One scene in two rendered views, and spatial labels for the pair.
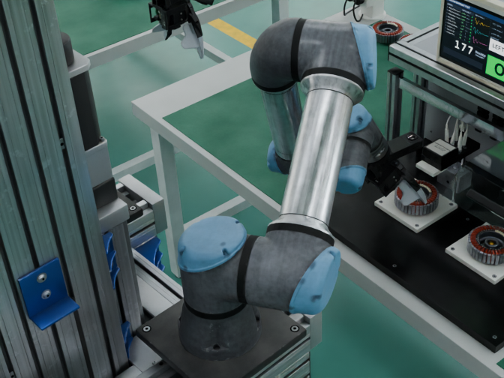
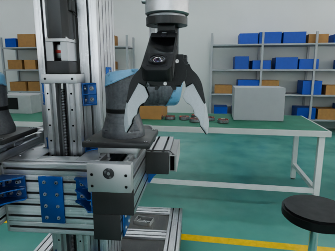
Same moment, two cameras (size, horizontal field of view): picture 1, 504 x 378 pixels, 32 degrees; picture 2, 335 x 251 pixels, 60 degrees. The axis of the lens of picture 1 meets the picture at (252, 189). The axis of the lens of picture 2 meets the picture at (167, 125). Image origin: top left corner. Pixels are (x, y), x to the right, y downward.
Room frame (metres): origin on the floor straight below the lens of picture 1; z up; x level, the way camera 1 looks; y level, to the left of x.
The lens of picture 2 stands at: (2.31, -0.21, 1.26)
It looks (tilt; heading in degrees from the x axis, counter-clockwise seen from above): 11 degrees down; 135
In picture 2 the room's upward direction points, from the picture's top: straight up
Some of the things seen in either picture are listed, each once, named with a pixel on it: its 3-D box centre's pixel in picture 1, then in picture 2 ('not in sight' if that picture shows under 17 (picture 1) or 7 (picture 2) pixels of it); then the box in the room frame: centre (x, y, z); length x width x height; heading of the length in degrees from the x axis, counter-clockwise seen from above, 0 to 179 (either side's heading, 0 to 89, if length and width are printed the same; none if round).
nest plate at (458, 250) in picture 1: (490, 252); not in sight; (1.53, -0.56, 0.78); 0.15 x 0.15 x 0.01; 36
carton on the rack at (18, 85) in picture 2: not in sight; (23, 85); (-5.22, 2.29, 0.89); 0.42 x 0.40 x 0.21; 34
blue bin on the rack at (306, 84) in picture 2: not in sight; (308, 87); (0.06, 6.11, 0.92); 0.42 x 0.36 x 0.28; 126
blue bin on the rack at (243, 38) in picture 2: not in sight; (247, 39); (-0.97, 5.36, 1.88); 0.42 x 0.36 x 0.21; 126
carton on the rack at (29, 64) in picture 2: not in sight; (35, 64); (-4.93, 2.50, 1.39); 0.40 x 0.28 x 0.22; 126
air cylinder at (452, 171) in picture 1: (454, 175); not in sight; (1.81, -0.54, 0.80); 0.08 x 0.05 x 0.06; 36
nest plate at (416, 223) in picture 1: (415, 205); not in sight; (1.73, -0.42, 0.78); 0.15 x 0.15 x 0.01; 36
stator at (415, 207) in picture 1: (416, 197); not in sight; (1.73, -0.42, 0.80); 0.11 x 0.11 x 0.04
